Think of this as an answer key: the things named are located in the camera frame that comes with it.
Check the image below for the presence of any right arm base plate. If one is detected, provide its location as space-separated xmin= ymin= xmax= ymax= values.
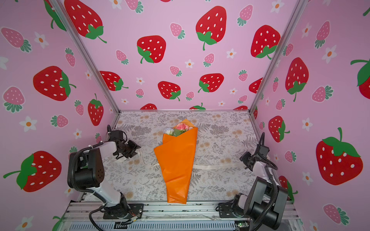
xmin=215 ymin=201 xmax=247 ymax=218

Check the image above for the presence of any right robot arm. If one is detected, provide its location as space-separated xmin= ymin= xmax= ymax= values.
xmin=231 ymin=144 xmax=288 ymax=231

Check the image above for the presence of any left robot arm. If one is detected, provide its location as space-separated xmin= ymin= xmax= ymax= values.
xmin=67 ymin=126 xmax=141 ymax=218

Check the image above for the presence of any right vertical aluminium post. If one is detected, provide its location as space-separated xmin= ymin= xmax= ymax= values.
xmin=249 ymin=0 xmax=308 ymax=115

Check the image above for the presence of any vertical aluminium post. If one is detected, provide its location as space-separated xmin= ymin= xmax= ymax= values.
xmin=249 ymin=0 xmax=308 ymax=115
xmin=50 ymin=0 xmax=120 ymax=115

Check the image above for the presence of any cream ribbon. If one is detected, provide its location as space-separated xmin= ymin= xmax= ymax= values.
xmin=130 ymin=151 xmax=245 ymax=170

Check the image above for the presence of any orange wrapping paper sheet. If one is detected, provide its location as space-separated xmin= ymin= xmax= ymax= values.
xmin=154 ymin=119 xmax=198 ymax=204

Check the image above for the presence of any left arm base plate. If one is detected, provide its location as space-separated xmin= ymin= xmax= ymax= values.
xmin=103 ymin=204 xmax=144 ymax=219

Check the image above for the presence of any left vertical aluminium post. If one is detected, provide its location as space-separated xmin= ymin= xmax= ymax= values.
xmin=50 ymin=0 xmax=120 ymax=115

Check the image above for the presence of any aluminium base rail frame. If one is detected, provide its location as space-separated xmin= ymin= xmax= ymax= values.
xmin=56 ymin=200 xmax=304 ymax=231

